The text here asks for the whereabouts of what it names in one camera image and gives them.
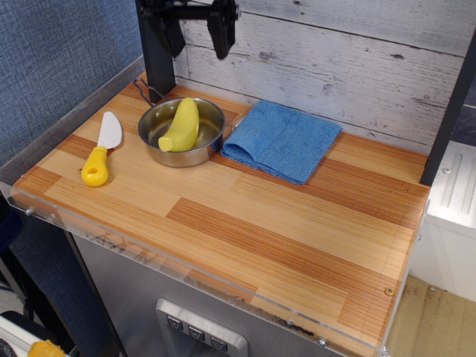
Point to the blue folded cloth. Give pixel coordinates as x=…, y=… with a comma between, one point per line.
x=280, y=141

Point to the yellow black object bottom left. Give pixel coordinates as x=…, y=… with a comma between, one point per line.
x=37, y=349

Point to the stainless steel pot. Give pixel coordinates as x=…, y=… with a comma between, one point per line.
x=157, y=120

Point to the white ribbed side appliance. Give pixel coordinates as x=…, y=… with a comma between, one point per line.
x=444, y=254

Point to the black vertical post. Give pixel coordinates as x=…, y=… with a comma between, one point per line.
x=158, y=63
x=455, y=104

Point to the yellow handled toy knife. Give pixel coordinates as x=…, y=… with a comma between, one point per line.
x=95, y=172

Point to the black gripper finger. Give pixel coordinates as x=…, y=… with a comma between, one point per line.
x=221, y=29
x=170, y=36

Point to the black left vertical post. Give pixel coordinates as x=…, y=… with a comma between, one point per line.
x=158, y=63

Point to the silver button control panel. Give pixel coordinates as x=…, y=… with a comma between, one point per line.
x=197, y=331

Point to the clear acrylic table guard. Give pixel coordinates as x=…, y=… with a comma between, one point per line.
x=343, y=306

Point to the stainless steel cabinet front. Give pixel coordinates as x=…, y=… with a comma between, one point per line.
x=130, y=291

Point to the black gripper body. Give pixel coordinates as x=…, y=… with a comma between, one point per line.
x=225, y=10

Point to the black right vertical post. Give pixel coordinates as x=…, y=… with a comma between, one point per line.
x=455, y=104

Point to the yellow plastic squeeze bottle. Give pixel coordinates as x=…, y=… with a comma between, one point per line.
x=183, y=131

